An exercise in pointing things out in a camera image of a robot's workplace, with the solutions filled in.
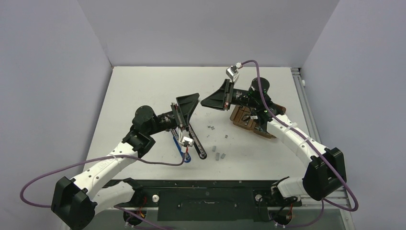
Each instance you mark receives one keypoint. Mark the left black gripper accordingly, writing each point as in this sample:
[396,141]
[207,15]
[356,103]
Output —
[187,104]

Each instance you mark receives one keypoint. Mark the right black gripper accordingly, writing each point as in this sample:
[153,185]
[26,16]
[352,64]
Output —
[218,100]

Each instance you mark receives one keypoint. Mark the brown plastic tray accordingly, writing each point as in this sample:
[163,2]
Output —
[241,117]

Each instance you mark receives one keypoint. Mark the black stapler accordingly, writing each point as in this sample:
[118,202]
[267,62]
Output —
[197,144]

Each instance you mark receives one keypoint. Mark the blue stapler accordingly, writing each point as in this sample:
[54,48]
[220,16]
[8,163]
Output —
[183,154]

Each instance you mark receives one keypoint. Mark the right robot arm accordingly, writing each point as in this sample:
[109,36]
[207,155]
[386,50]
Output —
[325,167]

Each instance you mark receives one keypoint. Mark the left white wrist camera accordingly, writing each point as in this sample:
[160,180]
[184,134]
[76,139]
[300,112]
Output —
[185,141]

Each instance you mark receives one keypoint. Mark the aluminium side rail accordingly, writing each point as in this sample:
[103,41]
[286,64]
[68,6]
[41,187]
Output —
[305,105]

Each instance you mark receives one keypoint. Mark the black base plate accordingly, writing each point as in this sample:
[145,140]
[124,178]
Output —
[207,200]

